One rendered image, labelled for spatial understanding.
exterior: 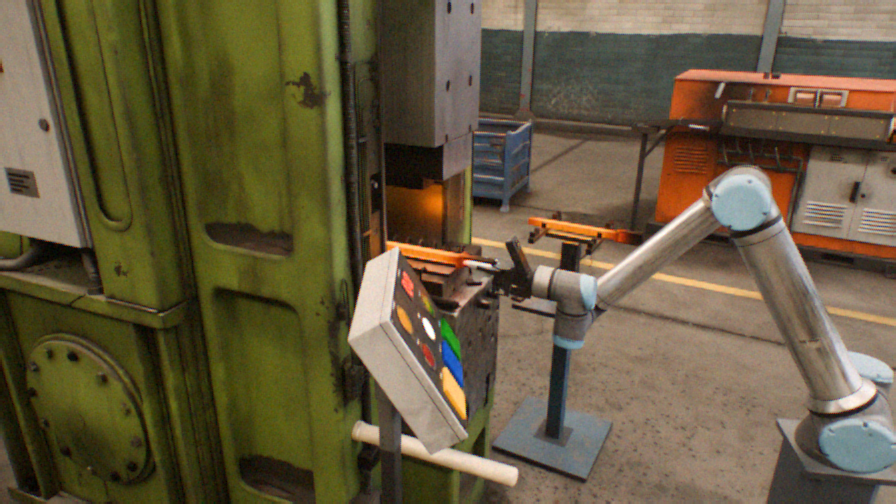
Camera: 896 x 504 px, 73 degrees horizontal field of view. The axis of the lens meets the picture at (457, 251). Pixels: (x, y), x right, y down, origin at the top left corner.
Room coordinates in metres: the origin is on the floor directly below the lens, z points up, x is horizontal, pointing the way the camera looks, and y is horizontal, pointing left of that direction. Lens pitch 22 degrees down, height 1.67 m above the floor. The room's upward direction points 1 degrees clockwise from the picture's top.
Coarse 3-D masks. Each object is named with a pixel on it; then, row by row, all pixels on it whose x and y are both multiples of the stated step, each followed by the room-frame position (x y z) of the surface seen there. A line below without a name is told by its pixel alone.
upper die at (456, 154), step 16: (384, 144) 1.57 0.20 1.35; (400, 144) 1.55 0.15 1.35; (448, 144) 1.53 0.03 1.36; (464, 144) 1.64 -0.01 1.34; (400, 160) 1.55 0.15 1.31; (416, 160) 1.53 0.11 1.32; (432, 160) 1.52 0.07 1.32; (448, 160) 1.54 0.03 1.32; (464, 160) 1.64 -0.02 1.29; (416, 176) 1.53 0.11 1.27; (432, 176) 1.52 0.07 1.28; (448, 176) 1.54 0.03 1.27
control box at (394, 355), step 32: (384, 256) 1.19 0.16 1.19; (384, 288) 1.02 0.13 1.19; (416, 288) 1.15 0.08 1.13; (384, 320) 0.88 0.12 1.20; (416, 320) 1.02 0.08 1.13; (384, 352) 0.88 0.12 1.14; (416, 352) 0.91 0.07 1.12; (384, 384) 0.88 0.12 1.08; (416, 384) 0.88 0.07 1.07; (416, 416) 0.88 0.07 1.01; (448, 416) 0.88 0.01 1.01
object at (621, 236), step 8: (536, 224) 2.14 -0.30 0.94; (552, 224) 2.12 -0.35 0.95; (560, 224) 2.10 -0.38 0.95; (568, 224) 2.10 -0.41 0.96; (576, 224) 2.11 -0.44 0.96; (576, 232) 2.07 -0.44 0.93; (584, 232) 2.06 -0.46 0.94; (592, 232) 2.05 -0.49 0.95; (608, 232) 2.02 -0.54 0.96; (616, 232) 2.01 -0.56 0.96; (624, 232) 2.00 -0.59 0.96; (632, 232) 2.00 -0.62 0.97; (640, 232) 2.00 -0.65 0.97; (616, 240) 2.00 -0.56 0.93; (624, 240) 2.01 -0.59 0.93; (632, 240) 1.99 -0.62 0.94; (640, 240) 1.98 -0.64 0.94
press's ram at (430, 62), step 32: (384, 0) 1.51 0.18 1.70; (416, 0) 1.48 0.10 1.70; (448, 0) 1.52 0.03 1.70; (480, 0) 1.72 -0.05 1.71; (384, 32) 1.51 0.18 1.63; (416, 32) 1.48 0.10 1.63; (448, 32) 1.53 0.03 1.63; (480, 32) 1.73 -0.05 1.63; (384, 64) 1.51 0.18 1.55; (416, 64) 1.48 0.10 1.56; (448, 64) 1.53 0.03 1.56; (384, 96) 1.51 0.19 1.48; (416, 96) 1.48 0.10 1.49; (448, 96) 1.53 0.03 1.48; (384, 128) 1.51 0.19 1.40; (416, 128) 1.48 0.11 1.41; (448, 128) 1.53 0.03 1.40
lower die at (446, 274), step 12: (420, 264) 1.61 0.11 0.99; (432, 264) 1.62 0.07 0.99; (444, 264) 1.61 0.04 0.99; (456, 264) 1.60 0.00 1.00; (432, 276) 1.55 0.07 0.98; (444, 276) 1.55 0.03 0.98; (456, 276) 1.60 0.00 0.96; (432, 288) 1.52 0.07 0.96; (444, 288) 1.52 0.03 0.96; (456, 288) 1.60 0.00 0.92
